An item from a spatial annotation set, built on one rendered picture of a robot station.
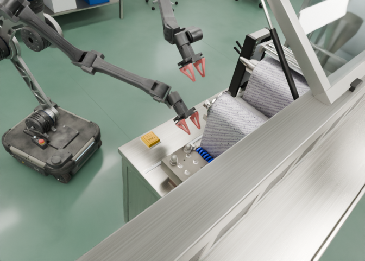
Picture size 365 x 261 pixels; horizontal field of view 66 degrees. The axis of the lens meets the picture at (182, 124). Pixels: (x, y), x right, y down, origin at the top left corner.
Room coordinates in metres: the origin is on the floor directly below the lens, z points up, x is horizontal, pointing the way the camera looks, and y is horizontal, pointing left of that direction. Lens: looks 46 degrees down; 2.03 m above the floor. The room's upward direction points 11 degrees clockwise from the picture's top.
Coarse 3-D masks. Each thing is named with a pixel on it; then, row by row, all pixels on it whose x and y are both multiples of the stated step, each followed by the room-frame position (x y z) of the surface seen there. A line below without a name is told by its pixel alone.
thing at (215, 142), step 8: (208, 128) 0.84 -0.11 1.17; (216, 128) 0.82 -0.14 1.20; (208, 136) 0.83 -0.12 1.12; (216, 136) 0.81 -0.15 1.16; (224, 136) 0.79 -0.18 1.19; (200, 144) 0.85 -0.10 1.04; (208, 144) 0.83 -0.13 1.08; (216, 144) 0.80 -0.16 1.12; (224, 144) 0.78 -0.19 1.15; (232, 144) 0.76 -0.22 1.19; (208, 152) 0.82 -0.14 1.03; (216, 152) 0.79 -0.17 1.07
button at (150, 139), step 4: (152, 132) 0.96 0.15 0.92; (144, 136) 0.93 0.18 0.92; (148, 136) 0.93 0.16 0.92; (152, 136) 0.94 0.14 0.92; (156, 136) 0.94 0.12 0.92; (144, 140) 0.91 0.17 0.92; (148, 140) 0.91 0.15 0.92; (152, 140) 0.91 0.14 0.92; (156, 140) 0.92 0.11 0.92; (148, 144) 0.88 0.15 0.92; (152, 144) 0.89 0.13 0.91
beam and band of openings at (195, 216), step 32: (352, 96) 0.56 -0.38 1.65; (256, 128) 0.39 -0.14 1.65; (288, 128) 0.41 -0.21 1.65; (320, 128) 0.43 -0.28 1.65; (224, 160) 0.30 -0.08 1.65; (256, 160) 0.31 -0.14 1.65; (288, 160) 0.34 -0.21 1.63; (192, 192) 0.22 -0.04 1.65; (224, 192) 0.23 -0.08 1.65; (256, 192) 0.27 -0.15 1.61; (128, 224) 0.16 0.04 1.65; (160, 224) 0.16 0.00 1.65; (192, 224) 0.17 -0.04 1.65; (224, 224) 0.21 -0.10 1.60; (96, 256) 0.11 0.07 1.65; (128, 256) 0.12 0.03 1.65; (160, 256) 0.12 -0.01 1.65; (192, 256) 0.16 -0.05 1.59
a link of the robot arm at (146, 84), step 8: (104, 56) 1.12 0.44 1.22; (96, 64) 1.05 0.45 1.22; (104, 64) 1.05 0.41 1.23; (88, 72) 1.04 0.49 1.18; (104, 72) 1.04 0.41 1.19; (112, 72) 1.02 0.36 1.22; (120, 72) 1.03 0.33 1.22; (128, 72) 1.03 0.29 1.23; (128, 80) 1.00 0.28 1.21; (136, 80) 1.00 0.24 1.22; (144, 80) 1.00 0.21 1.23; (152, 80) 1.01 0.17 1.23; (144, 88) 0.97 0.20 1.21; (152, 88) 0.98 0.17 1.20; (160, 88) 0.97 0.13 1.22; (152, 96) 0.97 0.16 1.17; (160, 96) 0.95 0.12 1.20
